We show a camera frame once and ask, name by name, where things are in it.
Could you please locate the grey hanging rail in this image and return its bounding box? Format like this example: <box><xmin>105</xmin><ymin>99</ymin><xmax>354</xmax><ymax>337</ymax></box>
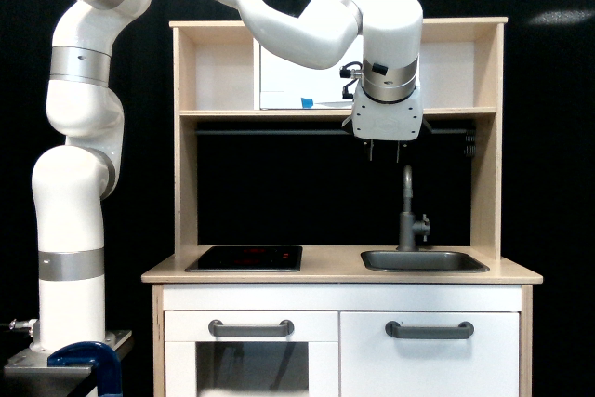
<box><xmin>194</xmin><ymin>128</ymin><xmax>476</xmax><ymax>139</ymax></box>

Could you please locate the grey toy sink basin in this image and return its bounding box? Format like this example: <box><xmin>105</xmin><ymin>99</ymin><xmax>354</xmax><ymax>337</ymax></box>
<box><xmin>361</xmin><ymin>250</ymin><xmax>489</xmax><ymax>273</ymax></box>

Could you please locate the black toy stove top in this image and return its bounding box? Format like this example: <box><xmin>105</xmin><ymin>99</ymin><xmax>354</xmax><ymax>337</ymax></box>
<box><xmin>185</xmin><ymin>245</ymin><xmax>303</xmax><ymax>272</ymax></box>

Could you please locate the blue tape bottom piece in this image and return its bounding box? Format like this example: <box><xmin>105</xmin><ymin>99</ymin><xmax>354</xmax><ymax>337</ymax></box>
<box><xmin>301</xmin><ymin>98</ymin><xmax>313</xmax><ymax>109</ymax></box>

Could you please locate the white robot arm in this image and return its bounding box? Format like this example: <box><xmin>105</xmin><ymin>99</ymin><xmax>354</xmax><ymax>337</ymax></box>
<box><xmin>32</xmin><ymin>0</ymin><xmax>423</xmax><ymax>352</ymax></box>

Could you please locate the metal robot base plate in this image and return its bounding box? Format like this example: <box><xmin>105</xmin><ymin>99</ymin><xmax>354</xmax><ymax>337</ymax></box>
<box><xmin>4</xmin><ymin>330</ymin><xmax>134</xmax><ymax>377</ymax></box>

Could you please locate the white oven door with window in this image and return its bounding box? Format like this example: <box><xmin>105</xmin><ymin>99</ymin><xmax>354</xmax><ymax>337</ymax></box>
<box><xmin>165</xmin><ymin>311</ymin><xmax>339</xmax><ymax>396</ymax></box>

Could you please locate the blue metal clamp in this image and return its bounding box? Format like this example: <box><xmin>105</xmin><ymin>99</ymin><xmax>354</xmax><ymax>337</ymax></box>
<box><xmin>46</xmin><ymin>341</ymin><xmax>123</xmax><ymax>397</ymax></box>

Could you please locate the grey toy faucet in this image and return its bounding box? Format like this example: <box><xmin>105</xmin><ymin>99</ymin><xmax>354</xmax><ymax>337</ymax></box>
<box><xmin>398</xmin><ymin>165</ymin><xmax>431</xmax><ymax>252</ymax></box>

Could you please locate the grey lower cabinet handle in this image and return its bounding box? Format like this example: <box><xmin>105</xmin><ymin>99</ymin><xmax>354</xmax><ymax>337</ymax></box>
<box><xmin>385</xmin><ymin>321</ymin><xmax>475</xmax><ymax>340</ymax></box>

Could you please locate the wooden toy kitchen frame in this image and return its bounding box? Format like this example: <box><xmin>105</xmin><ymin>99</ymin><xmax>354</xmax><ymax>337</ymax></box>
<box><xmin>142</xmin><ymin>17</ymin><xmax>543</xmax><ymax>396</ymax></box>

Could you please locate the grey oven door handle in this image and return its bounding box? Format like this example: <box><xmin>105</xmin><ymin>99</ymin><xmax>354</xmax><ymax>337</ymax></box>
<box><xmin>208</xmin><ymin>320</ymin><xmax>295</xmax><ymax>337</ymax></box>

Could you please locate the metal cable connector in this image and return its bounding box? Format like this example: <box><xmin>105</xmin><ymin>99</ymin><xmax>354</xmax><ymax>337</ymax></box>
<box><xmin>8</xmin><ymin>319</ymin><xmax>38</xmax><ymax>337</ymax></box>

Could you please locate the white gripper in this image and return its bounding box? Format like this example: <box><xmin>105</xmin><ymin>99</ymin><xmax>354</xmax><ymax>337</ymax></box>
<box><xmin>342</xmin><ymin>86</ymin><xmax>423</xmax><ymax>163</ymax></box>

